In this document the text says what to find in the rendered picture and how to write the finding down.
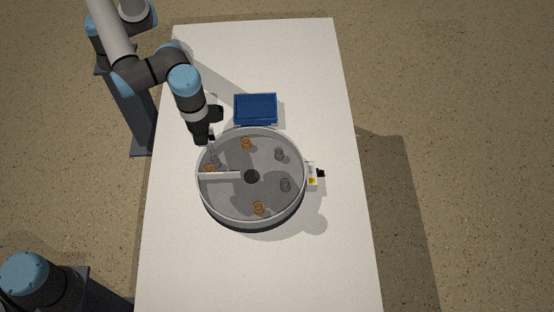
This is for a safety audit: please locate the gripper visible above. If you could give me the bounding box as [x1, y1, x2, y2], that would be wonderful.
[187, 109, 216, 146]

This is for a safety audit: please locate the blue crate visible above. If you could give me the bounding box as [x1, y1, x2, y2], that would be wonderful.
[233, 90, 281, 124]

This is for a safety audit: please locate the grey turntable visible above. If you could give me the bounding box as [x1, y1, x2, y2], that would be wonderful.
[195, 127, 308, 233]

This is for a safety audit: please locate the white control box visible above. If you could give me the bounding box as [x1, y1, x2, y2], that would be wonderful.
[306, 165, 327, 192]

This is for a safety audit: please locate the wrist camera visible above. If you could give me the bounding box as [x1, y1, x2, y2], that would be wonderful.
[205, 102, 223, 123]

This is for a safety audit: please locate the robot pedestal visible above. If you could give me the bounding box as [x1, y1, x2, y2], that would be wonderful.
[93, 52, 159, 157]
[53, 263, 92, 285]

